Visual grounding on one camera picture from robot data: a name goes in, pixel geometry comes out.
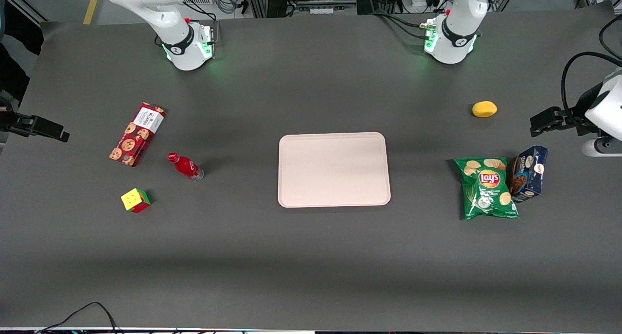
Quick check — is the black left base cable bundle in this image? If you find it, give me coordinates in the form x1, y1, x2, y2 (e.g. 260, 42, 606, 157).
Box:
372, 9, 431, 41

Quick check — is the pale pink plastic tray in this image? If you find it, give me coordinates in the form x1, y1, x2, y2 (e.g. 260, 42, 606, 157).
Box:
277, 132, 391, 208

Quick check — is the yellow lemon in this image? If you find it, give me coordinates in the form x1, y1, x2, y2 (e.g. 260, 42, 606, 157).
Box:
472, 101, 498, 118

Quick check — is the green Lays chips bag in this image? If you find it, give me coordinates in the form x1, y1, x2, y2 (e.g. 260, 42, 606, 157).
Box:
453, 157, 520, 221

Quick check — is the red cookie box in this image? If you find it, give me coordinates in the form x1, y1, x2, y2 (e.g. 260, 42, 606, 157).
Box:
109, 103, 166, 167

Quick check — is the colourful puzzle cube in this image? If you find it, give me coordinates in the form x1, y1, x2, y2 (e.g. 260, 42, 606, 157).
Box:
121, 188, 152, 213

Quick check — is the thick black looped cable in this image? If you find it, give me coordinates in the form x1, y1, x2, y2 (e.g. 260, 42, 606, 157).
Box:
561, 51, 622, 119

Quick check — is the red coke bottle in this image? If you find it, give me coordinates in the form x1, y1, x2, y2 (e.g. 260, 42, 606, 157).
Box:
168, 152, 205, 182

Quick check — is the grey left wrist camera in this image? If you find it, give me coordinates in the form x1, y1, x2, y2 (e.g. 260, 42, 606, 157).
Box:
581, 137, 622, 158

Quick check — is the blue cookie box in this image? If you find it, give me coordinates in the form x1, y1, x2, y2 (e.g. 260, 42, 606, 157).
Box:
509, 145, 549, 203

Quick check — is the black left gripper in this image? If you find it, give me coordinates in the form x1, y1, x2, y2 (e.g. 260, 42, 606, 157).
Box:
530, 84, 606, 138

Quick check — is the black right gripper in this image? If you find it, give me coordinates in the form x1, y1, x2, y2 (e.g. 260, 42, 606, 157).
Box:
0, 103, 70, 143

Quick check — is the thick black curved cable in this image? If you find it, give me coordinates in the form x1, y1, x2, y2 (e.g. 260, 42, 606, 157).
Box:
598, 14, 622, 61

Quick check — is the thin black table-edge cable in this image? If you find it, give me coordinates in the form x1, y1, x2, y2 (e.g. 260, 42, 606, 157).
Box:
33, 301, 122, 334

